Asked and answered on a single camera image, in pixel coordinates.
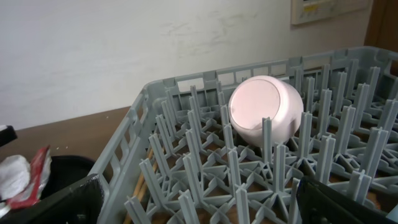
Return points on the round black serving tray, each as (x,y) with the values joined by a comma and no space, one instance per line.
(64,171)

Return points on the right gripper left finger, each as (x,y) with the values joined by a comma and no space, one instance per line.
(80,202)

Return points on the beige wall panel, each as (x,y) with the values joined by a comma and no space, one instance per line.
(304,11)

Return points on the grey dishwasher rack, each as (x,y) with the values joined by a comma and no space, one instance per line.
(350,100)

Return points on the red snack wrapper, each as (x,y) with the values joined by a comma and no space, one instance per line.
(39,177)

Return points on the white napkin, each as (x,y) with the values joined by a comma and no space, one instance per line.
(15,176)

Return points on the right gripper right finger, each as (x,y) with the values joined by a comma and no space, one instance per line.
(319,203)

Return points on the brown wooden door frame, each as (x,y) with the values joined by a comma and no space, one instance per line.
(382,27)

